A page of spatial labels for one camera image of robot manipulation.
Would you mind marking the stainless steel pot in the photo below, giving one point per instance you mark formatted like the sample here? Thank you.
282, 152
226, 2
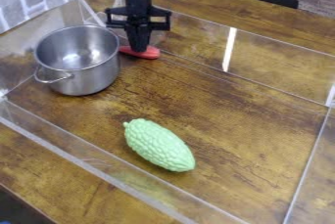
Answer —
78, 61

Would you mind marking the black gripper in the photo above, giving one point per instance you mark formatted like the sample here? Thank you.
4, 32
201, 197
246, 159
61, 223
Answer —
138, 35

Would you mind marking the orange spoon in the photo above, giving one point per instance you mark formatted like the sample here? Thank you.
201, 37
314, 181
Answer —
151, 53

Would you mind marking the clear acrylic tray walls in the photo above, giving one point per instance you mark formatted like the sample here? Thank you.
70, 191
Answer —
248, 99

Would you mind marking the green bitter gourd toy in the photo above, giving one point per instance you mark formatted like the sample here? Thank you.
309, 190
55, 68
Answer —
159, 145

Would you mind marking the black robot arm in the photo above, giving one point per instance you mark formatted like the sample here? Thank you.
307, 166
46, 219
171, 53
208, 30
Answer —
136, 7

